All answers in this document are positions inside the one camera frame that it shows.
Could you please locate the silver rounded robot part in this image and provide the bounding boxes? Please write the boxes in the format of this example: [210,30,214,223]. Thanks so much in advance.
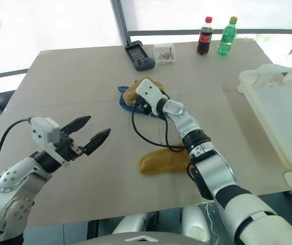
[182,205,212,243]
[112,211,160,235]

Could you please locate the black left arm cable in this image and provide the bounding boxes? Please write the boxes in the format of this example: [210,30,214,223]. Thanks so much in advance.
[0,117,33,191]

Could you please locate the clear plastic box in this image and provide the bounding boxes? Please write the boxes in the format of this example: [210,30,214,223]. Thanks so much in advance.
[153,43,176,65]

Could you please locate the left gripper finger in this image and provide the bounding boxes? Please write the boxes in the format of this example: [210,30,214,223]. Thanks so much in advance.
[60,115,92,134]
[83,128,112,156]

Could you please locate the white plastic basket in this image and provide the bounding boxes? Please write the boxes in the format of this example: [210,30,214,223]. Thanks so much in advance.
[236,64,292,191]

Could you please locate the grey robot chest plate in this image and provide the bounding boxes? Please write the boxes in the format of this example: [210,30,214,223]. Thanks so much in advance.
[73,231,178,245]

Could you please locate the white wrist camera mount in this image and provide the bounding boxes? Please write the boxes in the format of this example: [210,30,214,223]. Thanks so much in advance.
[30,116,69,167]
[135,79,170,116]

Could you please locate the grey window frame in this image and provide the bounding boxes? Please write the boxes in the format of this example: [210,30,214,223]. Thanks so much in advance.
[110,0,292,48]

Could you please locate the black handheld game device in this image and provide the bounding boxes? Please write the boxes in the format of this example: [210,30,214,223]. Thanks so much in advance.
[124,40,156,71]

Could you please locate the thin white wire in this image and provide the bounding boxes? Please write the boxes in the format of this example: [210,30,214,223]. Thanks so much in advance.
[205,201,218,243]

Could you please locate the green bottle yellow cap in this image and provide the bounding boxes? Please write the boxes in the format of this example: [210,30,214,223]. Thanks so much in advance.
[217,16,238,56]

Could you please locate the cola bottle red cap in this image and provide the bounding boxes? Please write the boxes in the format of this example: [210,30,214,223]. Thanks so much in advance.
[197,16,214,56]

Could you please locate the large blue sock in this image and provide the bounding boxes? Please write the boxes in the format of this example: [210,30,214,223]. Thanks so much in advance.
[119,93,137,113]

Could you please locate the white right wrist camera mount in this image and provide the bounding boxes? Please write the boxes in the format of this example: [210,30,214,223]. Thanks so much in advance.
[135,79,170,116]

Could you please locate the colourful small clips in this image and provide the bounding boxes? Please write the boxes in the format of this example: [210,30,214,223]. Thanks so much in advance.
[158,52,174,61]

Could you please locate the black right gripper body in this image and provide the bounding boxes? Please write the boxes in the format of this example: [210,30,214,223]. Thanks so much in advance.
[134,95,160,118]

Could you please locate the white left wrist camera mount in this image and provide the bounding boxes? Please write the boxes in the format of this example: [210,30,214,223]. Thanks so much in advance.
[30,116,69,167]

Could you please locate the grey window rail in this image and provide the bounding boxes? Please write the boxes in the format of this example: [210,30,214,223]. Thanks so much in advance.
[0,68,30,81]

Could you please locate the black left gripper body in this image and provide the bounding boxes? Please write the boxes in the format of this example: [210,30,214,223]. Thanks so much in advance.
[55,130,86,163]

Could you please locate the mustard yellow sock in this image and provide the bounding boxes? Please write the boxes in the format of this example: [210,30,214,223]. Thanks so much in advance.
[123,79,166,107]
[138,142,195,176]

